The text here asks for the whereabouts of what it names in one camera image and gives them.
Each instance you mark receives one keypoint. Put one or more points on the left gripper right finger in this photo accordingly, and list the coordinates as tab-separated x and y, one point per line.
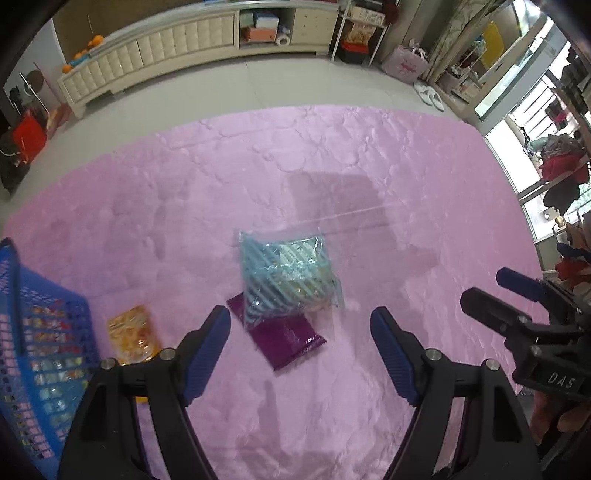
467	421

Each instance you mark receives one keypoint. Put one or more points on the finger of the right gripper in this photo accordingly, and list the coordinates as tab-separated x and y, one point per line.
492	312
532	289

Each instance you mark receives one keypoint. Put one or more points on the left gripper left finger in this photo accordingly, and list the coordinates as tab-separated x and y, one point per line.
104	440

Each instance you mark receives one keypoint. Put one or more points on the yellow noodle snack bag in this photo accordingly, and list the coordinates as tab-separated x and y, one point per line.
132	336

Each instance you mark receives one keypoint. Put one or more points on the purple snack packet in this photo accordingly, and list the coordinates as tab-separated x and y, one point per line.
282	340

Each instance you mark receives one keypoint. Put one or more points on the blue striped snack bag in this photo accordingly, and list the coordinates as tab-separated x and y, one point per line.
285	275

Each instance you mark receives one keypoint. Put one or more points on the person's right hand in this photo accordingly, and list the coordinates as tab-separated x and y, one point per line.
548	408

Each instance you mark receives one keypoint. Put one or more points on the blue plastic basket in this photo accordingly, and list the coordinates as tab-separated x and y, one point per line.
48	352

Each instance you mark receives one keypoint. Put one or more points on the pink quilted mat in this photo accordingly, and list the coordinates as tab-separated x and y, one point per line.
414	209

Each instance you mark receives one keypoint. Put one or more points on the white slippers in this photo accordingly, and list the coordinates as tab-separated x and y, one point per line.
429	96

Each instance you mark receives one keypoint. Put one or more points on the pink tote bag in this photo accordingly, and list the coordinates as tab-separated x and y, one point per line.
406	64

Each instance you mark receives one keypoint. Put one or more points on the red shopping bag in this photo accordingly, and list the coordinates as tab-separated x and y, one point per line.
29	137

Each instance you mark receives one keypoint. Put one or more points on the white metal shelf rack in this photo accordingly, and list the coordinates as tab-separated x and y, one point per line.
360	30

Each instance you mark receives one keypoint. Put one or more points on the cream TV cabinet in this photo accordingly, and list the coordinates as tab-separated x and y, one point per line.
120	44

